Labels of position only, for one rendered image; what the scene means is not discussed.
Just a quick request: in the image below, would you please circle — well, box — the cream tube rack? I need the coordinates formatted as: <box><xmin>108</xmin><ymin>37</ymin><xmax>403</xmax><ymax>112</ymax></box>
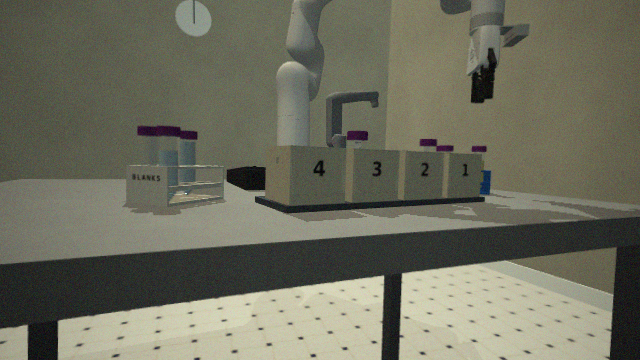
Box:
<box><xmin>126</xmin><ymin>165</ymin><xmax>224</xmax><ymax>207</ymax></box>

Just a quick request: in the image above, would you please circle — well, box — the beige bucket adapter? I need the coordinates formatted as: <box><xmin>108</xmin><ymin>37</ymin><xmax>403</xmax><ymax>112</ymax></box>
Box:
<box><xmin>442</xmin><ymin>153</ymin><xmax>482</xmax><ymax>198</ymax></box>
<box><xmin>265</xmin><ymin>145</ymin><xmax>347</xmax><ymax>206</ymax></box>
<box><xmin>345</xmin><ymin>148</ymin><xmax>400</xmax><ymax>203</ymax></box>
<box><xmin>398</xmin><ymin>151</ymin><xmax>444</xmax><ymax>200</ymax></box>

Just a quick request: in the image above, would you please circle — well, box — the blue tube rack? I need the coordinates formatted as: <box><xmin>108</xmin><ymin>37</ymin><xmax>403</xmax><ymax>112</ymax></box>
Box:
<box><xmin>480</xmin><ymin>170</ymin><xmax>491</xmax><ymax>195</ymax></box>

